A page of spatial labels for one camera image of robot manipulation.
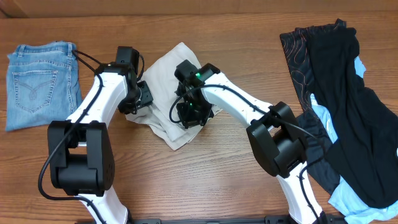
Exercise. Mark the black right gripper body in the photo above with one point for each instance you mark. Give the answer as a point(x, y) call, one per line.
point(198, 114)

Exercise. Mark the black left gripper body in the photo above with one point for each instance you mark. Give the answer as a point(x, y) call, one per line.
point(147, 97)

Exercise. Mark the beige khaki shorts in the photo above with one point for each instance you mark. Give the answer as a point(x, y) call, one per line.
point(163, 84)

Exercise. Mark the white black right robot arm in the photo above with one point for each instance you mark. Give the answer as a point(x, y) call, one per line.
point(278, 143)

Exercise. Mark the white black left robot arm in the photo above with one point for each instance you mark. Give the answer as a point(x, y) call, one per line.
point(81, 165)

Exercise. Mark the folded blue denim jeans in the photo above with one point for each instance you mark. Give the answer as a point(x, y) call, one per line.
point(42, 85)

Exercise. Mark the black patterned garment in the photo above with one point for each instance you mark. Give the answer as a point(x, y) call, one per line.
point(294, 45)

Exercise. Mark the black and blue garment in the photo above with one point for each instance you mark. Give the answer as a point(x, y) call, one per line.
point(352, 134)

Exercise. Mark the brown cardboard backdrop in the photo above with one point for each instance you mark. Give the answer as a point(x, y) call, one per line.
point(85, 8)

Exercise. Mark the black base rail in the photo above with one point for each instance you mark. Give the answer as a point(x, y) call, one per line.
point(269, 219)

